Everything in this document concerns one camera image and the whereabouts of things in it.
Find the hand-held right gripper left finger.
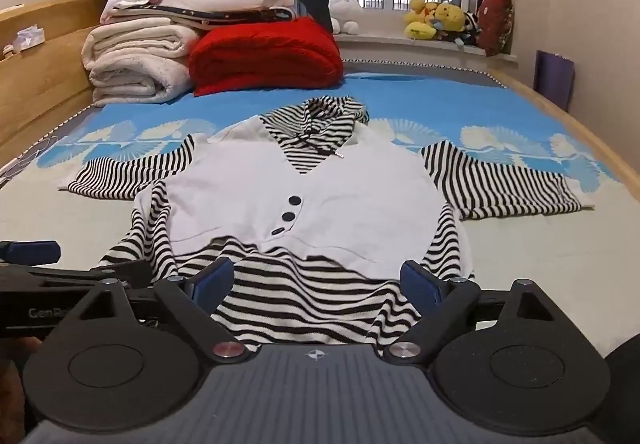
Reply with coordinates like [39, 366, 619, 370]
[75, 257, 248, 361]

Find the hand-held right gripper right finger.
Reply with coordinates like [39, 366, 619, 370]
[382, 260, 562, 365]

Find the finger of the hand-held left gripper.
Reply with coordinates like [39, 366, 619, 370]
[0, 239, 62, 266]
[30, 259, 154, 289]

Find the striped and white hooded shirt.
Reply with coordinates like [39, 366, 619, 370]
[59, 95, 596, 356]

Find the blue and white printed bed mat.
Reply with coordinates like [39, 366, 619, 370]
[0, 58, 640, 359]

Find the white folded fleece blanket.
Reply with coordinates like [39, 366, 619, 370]
[81, 17, 207, 108]

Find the tissue pack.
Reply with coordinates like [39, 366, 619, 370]
[11, 24, 47, 54]

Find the red knit blanket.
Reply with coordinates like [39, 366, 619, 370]
[188, 16, 346, 98]

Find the purple box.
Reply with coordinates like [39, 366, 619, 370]
[532, 50, 576, 113]

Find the dark patterned folded cloth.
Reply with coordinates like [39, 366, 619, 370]
[114, 4, 297, 32]

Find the black and white striped plush toy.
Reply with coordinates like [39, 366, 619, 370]
[456, 10, 482, 46]

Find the yellow plush toy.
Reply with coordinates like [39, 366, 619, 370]
[403, 0, 437, 42]
[432, 2, 469, 43]

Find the red bag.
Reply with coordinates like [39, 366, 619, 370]
[475, 0, 516, 58]

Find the wooden bed frame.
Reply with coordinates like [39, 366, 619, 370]
[0, 0, 640, 205]

